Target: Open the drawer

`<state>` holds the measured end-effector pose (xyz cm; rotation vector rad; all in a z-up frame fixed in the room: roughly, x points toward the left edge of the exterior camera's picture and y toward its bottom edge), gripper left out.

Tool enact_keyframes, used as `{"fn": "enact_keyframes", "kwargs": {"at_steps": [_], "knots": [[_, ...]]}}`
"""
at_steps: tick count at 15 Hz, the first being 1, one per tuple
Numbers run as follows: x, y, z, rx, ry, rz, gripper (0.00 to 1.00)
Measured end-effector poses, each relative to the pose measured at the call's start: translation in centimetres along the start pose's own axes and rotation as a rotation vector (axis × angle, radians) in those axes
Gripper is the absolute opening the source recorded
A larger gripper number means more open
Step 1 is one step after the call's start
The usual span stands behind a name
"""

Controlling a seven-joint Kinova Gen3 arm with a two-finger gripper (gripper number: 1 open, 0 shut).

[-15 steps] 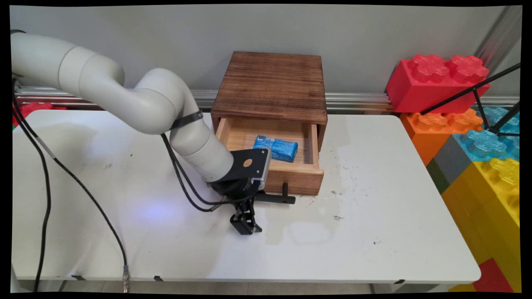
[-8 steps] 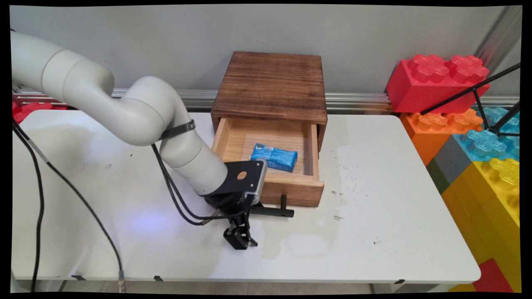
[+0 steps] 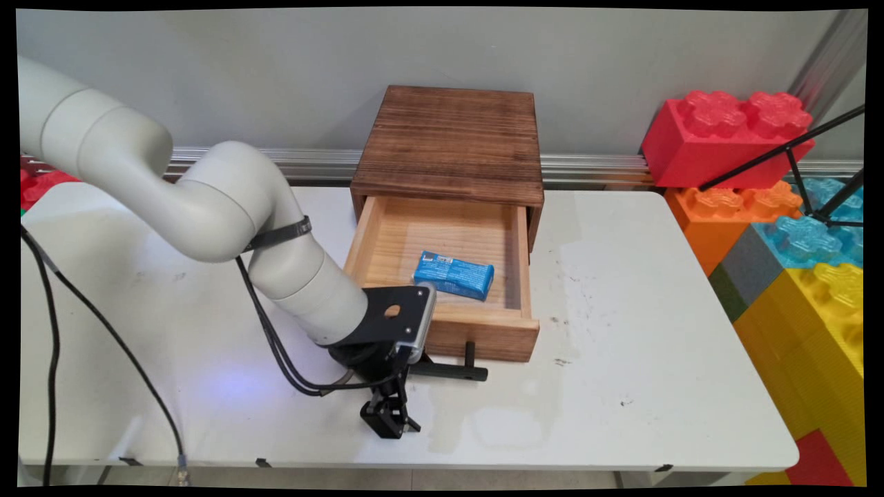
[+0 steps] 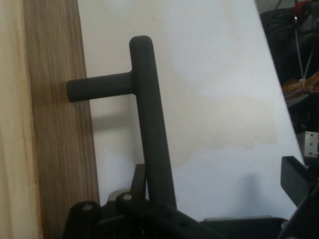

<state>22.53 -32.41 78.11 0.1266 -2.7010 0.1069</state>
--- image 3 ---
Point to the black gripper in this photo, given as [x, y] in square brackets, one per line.
[366, 362]

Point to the small red toy brick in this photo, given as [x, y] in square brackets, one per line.
[818, 462]

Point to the blue snack packet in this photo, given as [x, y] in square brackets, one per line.
[454, 276]

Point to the big green toy brick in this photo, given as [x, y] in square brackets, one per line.
[726, 293]

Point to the black tripod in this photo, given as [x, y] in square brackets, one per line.
[808, 186]

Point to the big yellow toy brick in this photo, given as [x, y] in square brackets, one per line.
[801, 359]

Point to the big light blue toy brick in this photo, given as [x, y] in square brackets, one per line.
[804, 238]

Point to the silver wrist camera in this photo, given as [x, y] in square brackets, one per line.
[423, 331]

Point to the big orange toy brick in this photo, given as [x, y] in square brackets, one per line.
[718, 217]

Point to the red brick beside arm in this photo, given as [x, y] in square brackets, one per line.
[38, 190]

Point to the aluminium upright post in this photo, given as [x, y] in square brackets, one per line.
[825, 62]

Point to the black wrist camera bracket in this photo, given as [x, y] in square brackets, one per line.
[390, 314]

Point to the big grey toy brick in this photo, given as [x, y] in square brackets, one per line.
[749, 269]

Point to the aluminium rail along wall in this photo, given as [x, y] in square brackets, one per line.
[587, 167]

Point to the big red toy brick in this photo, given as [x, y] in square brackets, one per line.
[718, 141]

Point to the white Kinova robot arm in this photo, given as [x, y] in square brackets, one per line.
[207, 207]

